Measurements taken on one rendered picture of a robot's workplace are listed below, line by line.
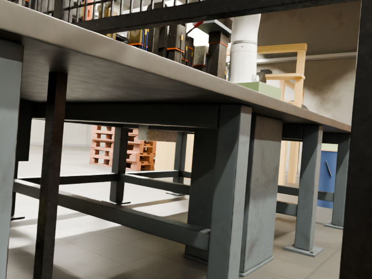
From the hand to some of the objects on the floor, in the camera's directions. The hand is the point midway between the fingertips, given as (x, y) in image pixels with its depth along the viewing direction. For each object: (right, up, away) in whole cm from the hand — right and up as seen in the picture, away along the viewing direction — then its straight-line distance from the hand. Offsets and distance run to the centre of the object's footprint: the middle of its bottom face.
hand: (75, 15), depth 159 cm
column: (+71, -112, 0) cm, 133 cm away
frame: (+30, -109, +31) cm, 117 cm away
